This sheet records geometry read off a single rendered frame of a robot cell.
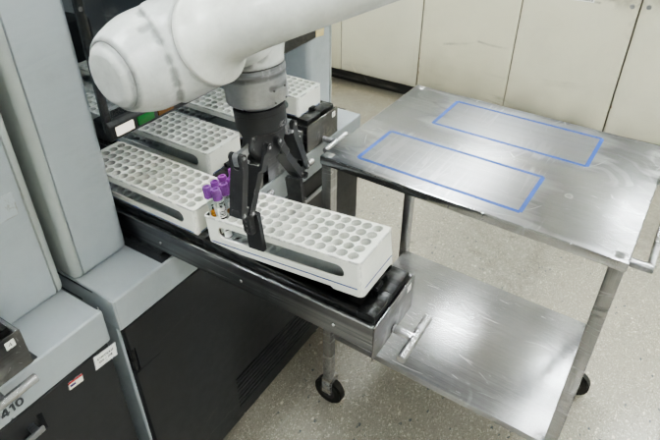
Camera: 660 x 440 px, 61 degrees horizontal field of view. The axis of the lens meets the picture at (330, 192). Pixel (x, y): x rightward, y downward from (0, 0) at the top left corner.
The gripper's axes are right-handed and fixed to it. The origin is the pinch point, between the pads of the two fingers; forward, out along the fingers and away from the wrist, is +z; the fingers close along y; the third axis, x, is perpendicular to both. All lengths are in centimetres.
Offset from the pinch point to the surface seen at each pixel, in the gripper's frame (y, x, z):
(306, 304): -7.0, -9.4, 8.6
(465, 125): 57, -10, 6
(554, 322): 64, -34, 63
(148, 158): 2.8, 32.4, -3.0
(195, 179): 2.3, 19.8, -1.7
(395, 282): 2.2, -19.8, 7.2
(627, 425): 66, -57, 93
